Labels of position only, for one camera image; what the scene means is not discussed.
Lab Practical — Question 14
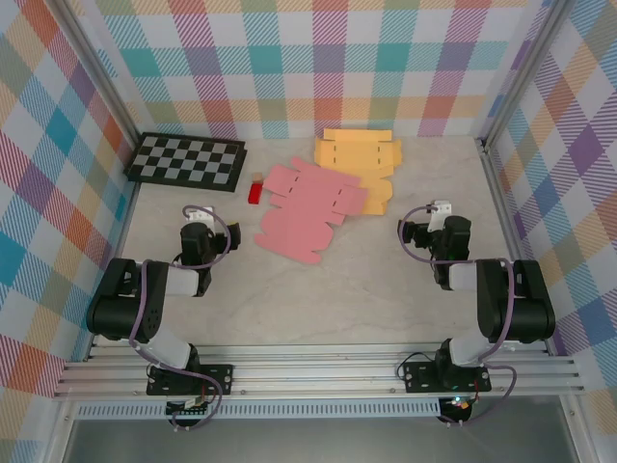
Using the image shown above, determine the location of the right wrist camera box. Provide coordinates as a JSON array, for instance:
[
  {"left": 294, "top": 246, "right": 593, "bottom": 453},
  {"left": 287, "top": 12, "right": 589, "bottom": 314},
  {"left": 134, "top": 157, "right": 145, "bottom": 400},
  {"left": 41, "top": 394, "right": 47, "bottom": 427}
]
[{"left": 427, "top": 199, "right": 454, "bottom": 233}]

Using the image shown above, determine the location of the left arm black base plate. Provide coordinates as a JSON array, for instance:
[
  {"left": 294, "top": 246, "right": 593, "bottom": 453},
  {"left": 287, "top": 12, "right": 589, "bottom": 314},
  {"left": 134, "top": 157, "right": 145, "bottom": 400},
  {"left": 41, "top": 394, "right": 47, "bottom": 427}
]
[{"left": 147, "top": 364, "right": 235, "bottom": 396}]

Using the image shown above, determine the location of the aluminium side rail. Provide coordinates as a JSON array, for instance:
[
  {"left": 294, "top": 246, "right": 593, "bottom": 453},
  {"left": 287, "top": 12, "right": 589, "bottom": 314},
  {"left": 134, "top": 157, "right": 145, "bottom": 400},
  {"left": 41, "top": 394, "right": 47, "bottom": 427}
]
[{"left": 476, "top": 138, "right": 553, "bottom": 356}]

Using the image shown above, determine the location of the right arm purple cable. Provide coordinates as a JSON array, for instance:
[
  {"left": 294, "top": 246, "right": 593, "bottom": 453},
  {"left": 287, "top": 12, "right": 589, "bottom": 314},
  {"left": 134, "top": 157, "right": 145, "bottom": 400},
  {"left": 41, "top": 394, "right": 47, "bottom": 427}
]
[{"left": 397, "top": 204, "right": 520, "bottom": 428}]

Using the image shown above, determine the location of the pink paper box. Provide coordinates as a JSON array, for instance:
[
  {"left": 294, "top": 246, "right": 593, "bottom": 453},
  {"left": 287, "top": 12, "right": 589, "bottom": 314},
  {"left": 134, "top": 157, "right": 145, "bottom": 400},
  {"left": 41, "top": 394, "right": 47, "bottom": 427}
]
[{"left": 254, "top": 156, "right": 370, "bottom": 265}]

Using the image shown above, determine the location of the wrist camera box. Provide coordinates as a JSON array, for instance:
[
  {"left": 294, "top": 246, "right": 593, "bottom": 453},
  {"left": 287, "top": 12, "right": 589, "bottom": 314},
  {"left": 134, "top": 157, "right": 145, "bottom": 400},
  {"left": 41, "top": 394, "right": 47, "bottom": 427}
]
[
  {"left": 189, "top": 205, "right": 217, "bottom": 236},
  {"left": 427, "top": 199, "right": 454, "bottom": 233}
]

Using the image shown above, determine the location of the aluminium corner post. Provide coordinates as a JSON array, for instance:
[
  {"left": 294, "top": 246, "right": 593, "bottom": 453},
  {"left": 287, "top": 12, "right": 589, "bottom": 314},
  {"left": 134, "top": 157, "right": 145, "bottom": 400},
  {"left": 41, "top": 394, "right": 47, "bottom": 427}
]
[
  {"left": 50, "top": 0, "right": 146, "bottom": 149},
  {"left": 476, "top": 0, "right": 579, "bottom": 150}
]

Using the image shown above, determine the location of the slotted cable duct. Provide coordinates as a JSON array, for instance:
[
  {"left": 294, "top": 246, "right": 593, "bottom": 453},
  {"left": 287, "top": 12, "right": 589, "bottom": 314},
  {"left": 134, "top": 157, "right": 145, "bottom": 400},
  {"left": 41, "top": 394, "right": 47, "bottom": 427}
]
[{"left": 74, "top": 403, "right": 443, "bottom": 420}]

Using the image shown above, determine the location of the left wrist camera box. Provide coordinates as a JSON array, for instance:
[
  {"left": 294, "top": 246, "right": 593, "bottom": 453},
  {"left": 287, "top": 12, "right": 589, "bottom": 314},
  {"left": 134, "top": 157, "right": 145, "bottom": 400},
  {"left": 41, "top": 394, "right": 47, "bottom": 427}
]
[{"left": 189, "top": 205, "right": 217, "bottom": 236}]

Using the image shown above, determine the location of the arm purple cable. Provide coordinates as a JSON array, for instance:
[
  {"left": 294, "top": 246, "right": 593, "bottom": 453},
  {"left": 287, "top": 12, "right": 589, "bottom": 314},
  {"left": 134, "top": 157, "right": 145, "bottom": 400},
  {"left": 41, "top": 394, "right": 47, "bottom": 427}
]
[
  {"left": 128, "top": 204, "right": 234, "bottom": 431},
  {"left": 397, "top": 204, "right": 520, "bottom": 428}
]

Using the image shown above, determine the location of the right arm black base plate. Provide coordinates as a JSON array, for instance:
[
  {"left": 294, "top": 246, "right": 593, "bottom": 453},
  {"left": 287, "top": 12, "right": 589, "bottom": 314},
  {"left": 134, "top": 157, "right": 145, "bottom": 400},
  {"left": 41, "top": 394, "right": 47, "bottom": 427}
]
[{"left": 402, "top": 361, "right": 493, "bottom": 395}]

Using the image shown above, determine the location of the yellow paper box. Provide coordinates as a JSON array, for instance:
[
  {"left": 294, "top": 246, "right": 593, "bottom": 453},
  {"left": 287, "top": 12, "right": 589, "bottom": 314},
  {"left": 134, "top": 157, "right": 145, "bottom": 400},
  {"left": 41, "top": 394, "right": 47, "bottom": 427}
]
[{"left": 313, "top": 127, "right": 404, "bottom": 216}]

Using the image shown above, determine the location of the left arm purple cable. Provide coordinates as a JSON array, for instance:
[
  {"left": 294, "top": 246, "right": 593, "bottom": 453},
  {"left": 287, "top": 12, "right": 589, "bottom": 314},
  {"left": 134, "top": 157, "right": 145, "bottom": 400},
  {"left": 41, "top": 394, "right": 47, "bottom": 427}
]
[{"left": 128, "top": 204, "right": 234, "bottom": 431}]

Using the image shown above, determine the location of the black grey checkerboard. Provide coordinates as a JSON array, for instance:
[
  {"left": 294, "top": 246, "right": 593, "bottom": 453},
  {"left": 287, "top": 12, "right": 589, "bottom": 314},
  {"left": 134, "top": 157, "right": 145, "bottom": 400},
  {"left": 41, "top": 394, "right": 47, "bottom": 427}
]
[{"left": 122, "top": 131, "right": 250, "bottom": 194}]

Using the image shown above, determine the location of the aluminium rail frame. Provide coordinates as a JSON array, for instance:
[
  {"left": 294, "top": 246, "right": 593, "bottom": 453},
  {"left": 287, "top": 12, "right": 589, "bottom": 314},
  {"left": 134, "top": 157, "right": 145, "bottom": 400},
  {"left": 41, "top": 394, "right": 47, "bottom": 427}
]
[{"left": 51, "top": 340, "right": 587, "bottom": 400}]

